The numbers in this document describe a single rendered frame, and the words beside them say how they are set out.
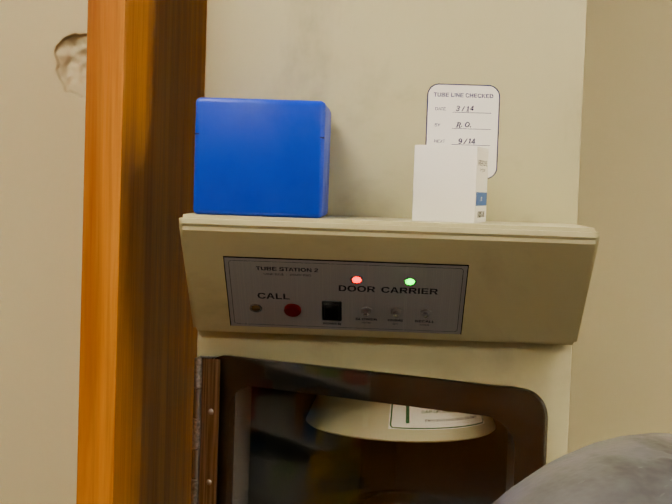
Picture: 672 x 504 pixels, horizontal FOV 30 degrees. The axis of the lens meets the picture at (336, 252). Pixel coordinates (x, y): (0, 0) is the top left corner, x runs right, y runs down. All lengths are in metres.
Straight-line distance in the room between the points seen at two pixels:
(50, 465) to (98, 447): 0.57
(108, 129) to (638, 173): 0.73
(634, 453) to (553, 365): 0.76
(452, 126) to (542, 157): 0.08
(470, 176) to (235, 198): 0.18
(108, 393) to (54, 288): 0.55
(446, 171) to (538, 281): 0.11
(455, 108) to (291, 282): 0.21
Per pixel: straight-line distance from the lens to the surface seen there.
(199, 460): 1.09
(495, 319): 1.03
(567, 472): 0.33
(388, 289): 1.00
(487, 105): 1.07
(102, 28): 1.01
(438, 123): 1.07
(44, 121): 1.56
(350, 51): 1.07
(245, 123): 0.97
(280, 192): 0.96
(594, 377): 1.54
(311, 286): 1.00
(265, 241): 0.97
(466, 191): 0.98
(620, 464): 0.33
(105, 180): 1.00
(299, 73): 1.07
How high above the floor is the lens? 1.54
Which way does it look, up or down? 3 degrees down
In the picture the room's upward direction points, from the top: 2 degrees clockwise
